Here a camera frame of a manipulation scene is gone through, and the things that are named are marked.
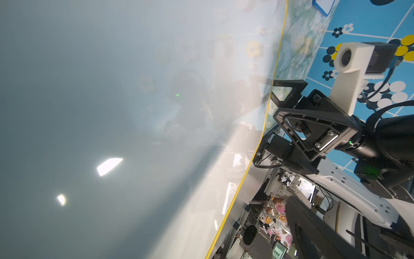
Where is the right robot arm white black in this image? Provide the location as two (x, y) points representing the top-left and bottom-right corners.
(254, 80), (414, 204)

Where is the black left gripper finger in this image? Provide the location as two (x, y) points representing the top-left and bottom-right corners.
(285, 196), (365, 259)

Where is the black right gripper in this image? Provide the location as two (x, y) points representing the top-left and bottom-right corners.
(255, 80), (378, 175)

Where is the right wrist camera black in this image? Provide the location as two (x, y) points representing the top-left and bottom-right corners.
(329, 42), (398, 115)

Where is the blue-framed whiteboard far right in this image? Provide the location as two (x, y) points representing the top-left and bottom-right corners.
(312, 0), (335, 17)

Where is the yellow-framed whiteboard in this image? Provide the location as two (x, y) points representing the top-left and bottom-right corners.
(1, 1), (287, 259)

